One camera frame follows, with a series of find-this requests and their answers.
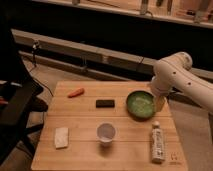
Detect clear plastic cup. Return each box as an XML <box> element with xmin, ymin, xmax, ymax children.
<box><xmin>97</xmin><ymin>123</ymin><xmax>116</xmax><ymax>146</ymax></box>

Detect black cable on floor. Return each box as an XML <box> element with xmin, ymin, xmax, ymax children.
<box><xmin>20</xmin><ymin>39</ymin><xmax>54</xmax><ymax>98</ymax></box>

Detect white labelled bottle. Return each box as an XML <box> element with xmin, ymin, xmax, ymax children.
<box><xmin>151</xmin><ymin>121</ymin><xmax>165</xmax><ymax>164</ymax></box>

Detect black eraser block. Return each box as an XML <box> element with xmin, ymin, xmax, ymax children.
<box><xmin>96</xmin><ymin>99</ymin><xmax>115</xmax><ymax>108</ymax></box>

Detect black office chair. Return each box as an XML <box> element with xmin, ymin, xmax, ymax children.
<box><xmin>0</xmin><ymin>18</ymin><xmax>48</xmax><ymax>165</ymax></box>

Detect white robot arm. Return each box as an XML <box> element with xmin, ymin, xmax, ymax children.
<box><xmin>150</xmin><ymin>52</ymin><xmax>213</xmax><ymax>114</ymax></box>

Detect orange carrot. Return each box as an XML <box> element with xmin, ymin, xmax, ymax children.
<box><xmin>67</xmin><ymin>88</ymin><xmax>85</xmax><ymax>98</ymax></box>

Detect green bowl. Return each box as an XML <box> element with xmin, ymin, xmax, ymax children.
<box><xmin>126</xmin><ymin>91</ymin><xmax>155</xmax><ymax>119</ymax></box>

